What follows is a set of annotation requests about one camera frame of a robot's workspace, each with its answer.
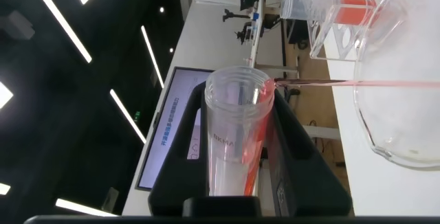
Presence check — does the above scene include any black tripod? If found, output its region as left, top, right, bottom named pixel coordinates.
left=222, top=8, right=254, bottom=22

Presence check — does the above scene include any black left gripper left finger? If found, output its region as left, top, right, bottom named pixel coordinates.
left=147, top=81, right=210, bottom=217

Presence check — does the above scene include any large wall display screen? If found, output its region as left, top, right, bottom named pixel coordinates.
left=135, top=66, right=214, bottom=191

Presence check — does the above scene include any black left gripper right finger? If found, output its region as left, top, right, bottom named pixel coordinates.
left=263, top=88, right=353, bottom=217

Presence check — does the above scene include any clear acrylic test tube rack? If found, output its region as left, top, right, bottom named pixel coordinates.
left=300, top=0, right=396, bottom=62

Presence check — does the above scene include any long white desk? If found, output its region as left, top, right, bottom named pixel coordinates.
left=249, top=0, right=300, bottom=77

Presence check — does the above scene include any black camera rig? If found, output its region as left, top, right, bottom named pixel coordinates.
left=235, top=23, right=257, bottom=45

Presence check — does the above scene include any red pigment test tube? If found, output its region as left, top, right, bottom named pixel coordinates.
left=280, top=0, right=379, bottom=25
left=204, top=66, right=276, bottom=197

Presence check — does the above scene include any clear glass beaker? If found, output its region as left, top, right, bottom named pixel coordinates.
left=353, top=0, right=440, bottom=169

